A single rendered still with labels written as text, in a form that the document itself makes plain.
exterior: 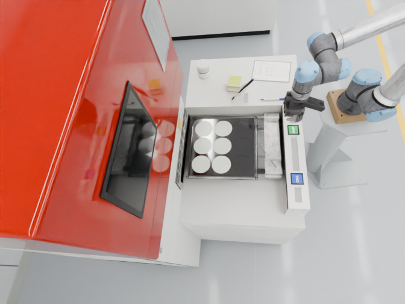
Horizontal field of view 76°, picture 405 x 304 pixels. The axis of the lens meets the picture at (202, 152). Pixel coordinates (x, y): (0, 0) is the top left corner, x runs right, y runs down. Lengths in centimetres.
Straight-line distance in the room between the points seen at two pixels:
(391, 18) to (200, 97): 90
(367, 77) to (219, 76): 75
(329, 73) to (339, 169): 145
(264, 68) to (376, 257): 156
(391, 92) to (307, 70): 46
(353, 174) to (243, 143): 125
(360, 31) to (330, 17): 235
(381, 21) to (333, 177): 144
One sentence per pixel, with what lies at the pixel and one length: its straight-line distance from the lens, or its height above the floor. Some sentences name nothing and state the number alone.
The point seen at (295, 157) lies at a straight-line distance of 134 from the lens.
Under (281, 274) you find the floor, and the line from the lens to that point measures 218.
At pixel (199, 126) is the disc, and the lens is 149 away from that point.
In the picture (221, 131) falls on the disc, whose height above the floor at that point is 90.
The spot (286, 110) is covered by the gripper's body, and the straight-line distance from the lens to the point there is 117.
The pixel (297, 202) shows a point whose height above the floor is 96.
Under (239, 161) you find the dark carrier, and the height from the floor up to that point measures 90.
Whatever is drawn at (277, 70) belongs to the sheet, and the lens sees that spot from 161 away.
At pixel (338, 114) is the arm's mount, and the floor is 88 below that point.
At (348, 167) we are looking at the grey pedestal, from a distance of 245.
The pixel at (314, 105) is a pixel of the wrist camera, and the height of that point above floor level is 121.
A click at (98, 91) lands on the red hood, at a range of 58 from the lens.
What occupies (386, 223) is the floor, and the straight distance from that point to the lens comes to 243.
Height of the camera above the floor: 217
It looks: 63 degrees down
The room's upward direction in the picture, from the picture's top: 20 degrees counter-clockwise
